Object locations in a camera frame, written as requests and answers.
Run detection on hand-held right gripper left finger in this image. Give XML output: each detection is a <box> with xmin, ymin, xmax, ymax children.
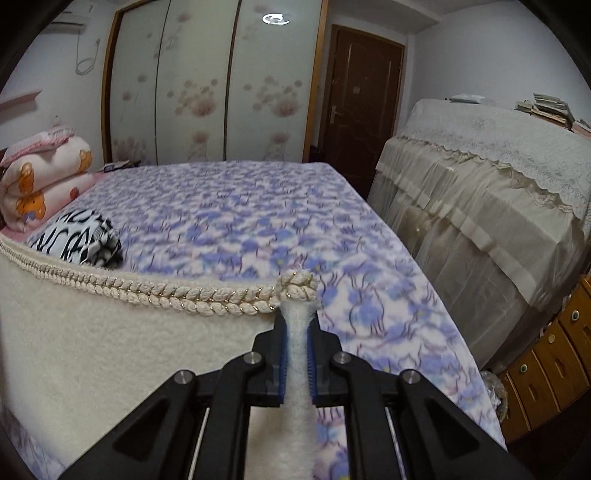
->
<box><xmin>60</xmin><ymin>313</ymin><xmax>288</xmax><ymax>480</ymax></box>

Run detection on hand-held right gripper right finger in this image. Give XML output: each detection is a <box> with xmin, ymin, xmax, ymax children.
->
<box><xmin>308</xmin><ymin>315</ymin><xmax>532</xmax><ymax>480</ymax></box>

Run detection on cream fluffy cardigan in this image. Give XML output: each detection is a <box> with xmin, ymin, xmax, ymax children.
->
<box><xmin>0</xmin><ymin>233</ymin><xmax>324</xmax><ymax>480</ymax></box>

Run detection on purple floral blanket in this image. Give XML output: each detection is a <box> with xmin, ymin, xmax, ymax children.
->
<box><xmin>0</xmin><ymin>159</ymin><xmax>509</xmax><ymax>480</ymax></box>

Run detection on clear plastic bag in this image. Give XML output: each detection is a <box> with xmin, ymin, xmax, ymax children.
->
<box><xmin>480</xmin><ymin>369</ymin><xmax>509</xmax><ymax>421</ymax></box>

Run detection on beige lace covered furniture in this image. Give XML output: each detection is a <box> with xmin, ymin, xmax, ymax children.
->
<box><xmin>367</xmin><ymin>98</ymin><xmax>591</xmax><ymax>370</ymax></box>

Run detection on wooden drawer cabinet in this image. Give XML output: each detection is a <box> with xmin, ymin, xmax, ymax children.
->
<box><xmin>496</xmin><ymin>274</ymin><xmax>591</xmax><ymax>444</ymax></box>

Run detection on black and white printed cloth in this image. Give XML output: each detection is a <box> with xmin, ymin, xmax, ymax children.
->
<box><xmin>27</xmin><ymin>209</ymin><xmax>124</xmax><ymax>269</ymax></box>

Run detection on brown wooden door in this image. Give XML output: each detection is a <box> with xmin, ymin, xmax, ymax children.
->
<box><xmin>318</xmin><ymin>24</ymin><xmax>407</xmax><ymax>189</ymax></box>

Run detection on pink bear print quilt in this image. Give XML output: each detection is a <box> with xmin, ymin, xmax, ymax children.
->
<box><xmin>0</xmin><ymin>129</ymin><xmax>97</xmax><ymax>234</ymax></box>

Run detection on floral sliding door wardrobe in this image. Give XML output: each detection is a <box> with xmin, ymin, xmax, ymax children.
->
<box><xmin>102</xmin><ymin>0</ymin><xmax>329</xmax><ymax>167</ymax></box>

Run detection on stack of books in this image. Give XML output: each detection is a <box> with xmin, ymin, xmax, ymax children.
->
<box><xmin>515</xmin><ymin>92</ymin><xmax>591</xmax><ymax>139</ymax></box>

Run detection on white air conditioner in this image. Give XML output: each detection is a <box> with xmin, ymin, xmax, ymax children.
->
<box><xmin>44</xmin><ymin>7</ymin><xmax>89</xmax><ymax>32</ymax></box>

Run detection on white wall cable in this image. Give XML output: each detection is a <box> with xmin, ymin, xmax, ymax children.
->
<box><xmin>74</xmin><ymin>30</ymin><xmax>102</xmax><ymax>77</ymax></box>

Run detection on pink wall shelf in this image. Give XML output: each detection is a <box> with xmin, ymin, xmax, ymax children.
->
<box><xmin>0</xmin><ymin>91</ymin><xmax>43</xmax><ymax>114</ymax></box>

